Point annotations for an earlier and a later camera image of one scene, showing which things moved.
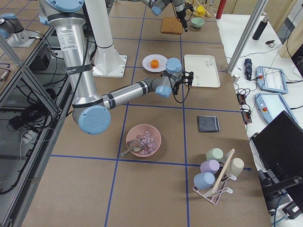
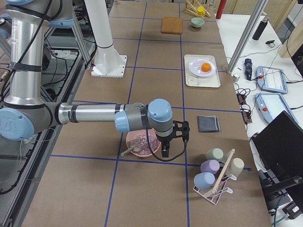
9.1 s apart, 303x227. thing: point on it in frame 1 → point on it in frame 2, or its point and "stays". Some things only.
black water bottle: x=262 y=28 stays
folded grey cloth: x=208 y=124 stays
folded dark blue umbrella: x=248 y=68 stays
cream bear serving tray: x=205 y=72 stays
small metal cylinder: x=236 y=77 stays
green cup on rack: x=216 y=153 stays
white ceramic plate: x=162 y=60 → x=195 y=67
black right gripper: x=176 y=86 → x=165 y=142
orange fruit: x=154 y=64 → x=206 y=67
